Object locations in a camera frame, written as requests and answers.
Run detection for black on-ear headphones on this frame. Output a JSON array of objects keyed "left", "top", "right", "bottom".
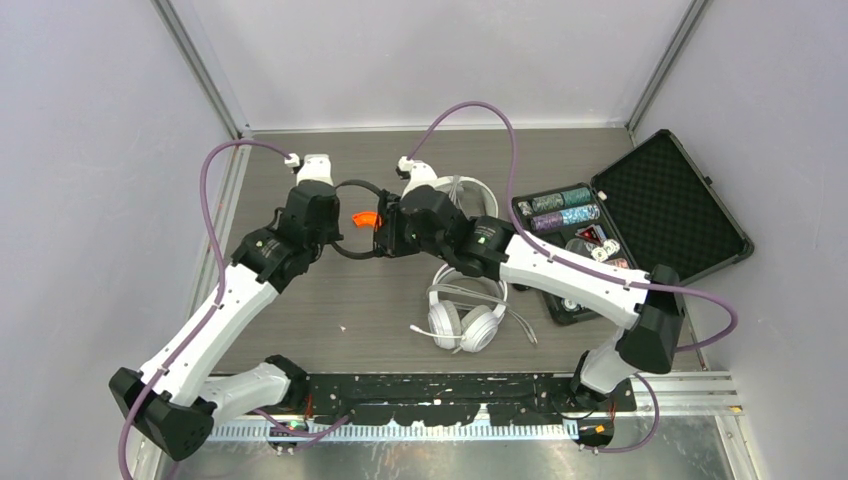
[{"left": 331, "top": 179, "right": 387, "bottom": 260}]

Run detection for large white grey headphones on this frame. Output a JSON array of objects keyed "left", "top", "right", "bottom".
[{"left": 434, "top": 175, "right": 499, "bottom": 218}]

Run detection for small white headphones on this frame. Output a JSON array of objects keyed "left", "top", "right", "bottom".
[{"left": 410, "top": 264, "right": 508, "bottom": 353}]

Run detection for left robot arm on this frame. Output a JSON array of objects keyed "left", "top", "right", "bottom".
[{"left": 109, "top": 180, "right": 341, "bottom": 461}]

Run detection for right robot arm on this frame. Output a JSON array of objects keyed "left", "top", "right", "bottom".
[{"left": 374, "top": 185, "right": 684, "bottom": 411}]

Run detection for orange curved plastic piece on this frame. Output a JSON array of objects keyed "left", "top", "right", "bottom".
[{"left": 351, "top": 211, "right": 383, "bottom": 231}]

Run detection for purple poker chip row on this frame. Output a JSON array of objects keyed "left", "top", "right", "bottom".
[{"left": 530, "top": 211, "right": 565, "bottom": 232}]

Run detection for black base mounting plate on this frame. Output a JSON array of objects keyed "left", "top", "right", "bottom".
[{"left": 245, "top": 372, "right": 637, "bottom": 429}]

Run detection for white five poker chip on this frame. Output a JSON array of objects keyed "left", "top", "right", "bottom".
[{"left": 561, "top": 298, "right": 581, "bottom": 312}]

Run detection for blue poker chip row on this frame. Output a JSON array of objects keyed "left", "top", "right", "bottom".
[{"left": 560, "top": 203, "right": 601, "bottom": 225}]

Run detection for red black triangular button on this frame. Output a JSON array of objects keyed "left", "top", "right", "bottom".
[{"left": 575, "top": 224, "right": 607, "bottom": 245}]

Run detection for white ten poker chip stack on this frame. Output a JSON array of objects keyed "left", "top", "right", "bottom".
[{"left": 591, "top": 239, "right": 621, "bottom": 263}]

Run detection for black poker chip case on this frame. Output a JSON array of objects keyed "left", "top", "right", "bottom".
[{"left": 511, "top": 129, "right": 754, "bottom": 285}]

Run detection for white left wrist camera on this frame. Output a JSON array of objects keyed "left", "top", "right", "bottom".
[{"left": 284, "top": 153, "right": 335, "bottom": 187}]

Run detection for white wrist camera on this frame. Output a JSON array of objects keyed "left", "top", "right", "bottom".
[
  {"left": 284, "top": 153, "right": 335, "bottom": 187},
  {"left": 396, "top": 156, "right": 438, "bottom": 197}
]

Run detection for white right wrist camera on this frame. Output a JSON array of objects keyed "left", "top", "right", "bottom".
[{"left": 396, "top": 156, "right": 438, "bottom": 197}]

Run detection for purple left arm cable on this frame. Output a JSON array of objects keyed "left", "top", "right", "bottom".
[{"left": 117, "top": 139, "right": 352, "bottom": 480}]

